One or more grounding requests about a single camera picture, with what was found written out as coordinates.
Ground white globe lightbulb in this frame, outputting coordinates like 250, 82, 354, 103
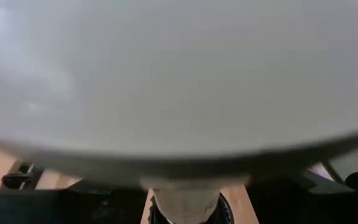
0, 0, 358, 224

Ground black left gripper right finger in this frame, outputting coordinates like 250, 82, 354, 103
244, 170, 358, 224

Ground silver metal lamp base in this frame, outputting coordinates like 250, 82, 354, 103
147, 189, 235, 224

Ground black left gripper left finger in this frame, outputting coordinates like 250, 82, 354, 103
0, 179, 151, 224

